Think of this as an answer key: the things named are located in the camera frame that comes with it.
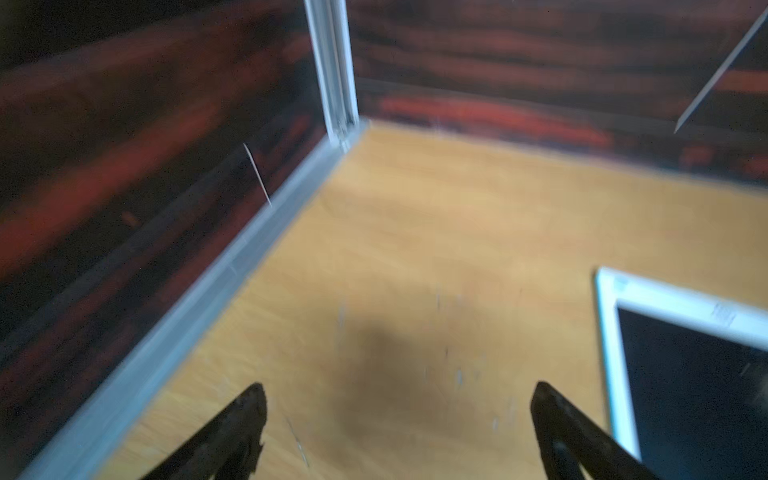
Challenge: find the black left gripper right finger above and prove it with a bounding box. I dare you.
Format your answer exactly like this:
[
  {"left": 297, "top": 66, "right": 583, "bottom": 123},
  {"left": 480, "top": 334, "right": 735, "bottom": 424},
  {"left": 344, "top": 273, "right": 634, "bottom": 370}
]
[{"left": 530, "top": 381, "right": 656, "bottom": 479}]

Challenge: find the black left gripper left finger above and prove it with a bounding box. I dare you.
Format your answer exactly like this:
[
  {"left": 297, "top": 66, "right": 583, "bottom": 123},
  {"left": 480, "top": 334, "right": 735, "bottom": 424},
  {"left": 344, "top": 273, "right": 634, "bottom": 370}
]
[{"left": 144, "top": 383, "right": 268, "bottom": 479}]

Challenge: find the white teal drawing tablet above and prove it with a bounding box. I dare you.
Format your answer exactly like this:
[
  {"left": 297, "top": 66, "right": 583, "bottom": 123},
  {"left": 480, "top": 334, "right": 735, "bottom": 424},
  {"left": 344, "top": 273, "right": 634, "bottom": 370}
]
[{"left": 594, "top": 267, "right": 767, "bottom": 479}]

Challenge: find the aluminium frame right post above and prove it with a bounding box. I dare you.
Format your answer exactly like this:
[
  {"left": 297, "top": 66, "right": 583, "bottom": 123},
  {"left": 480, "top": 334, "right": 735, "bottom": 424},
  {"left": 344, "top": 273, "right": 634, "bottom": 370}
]
[{"left": 674, "top": 8, "right": 768, "bottom": 133}]

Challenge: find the aluminium frame post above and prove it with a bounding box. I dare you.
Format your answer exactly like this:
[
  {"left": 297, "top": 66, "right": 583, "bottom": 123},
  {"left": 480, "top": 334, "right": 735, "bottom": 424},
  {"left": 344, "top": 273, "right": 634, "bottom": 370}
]
[
  {"left": 674, "top": 8, "right": 768, "bottom": 133},
  {"left": 304, "top": 0, "right": 361, "bottom": 152}
]

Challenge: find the aluminium frame left post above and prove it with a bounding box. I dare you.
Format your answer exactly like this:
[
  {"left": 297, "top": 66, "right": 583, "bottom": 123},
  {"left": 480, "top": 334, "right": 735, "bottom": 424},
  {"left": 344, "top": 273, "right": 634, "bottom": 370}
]
[{"left": 304, "top": 0, "right": 361, "bottom": 152}]

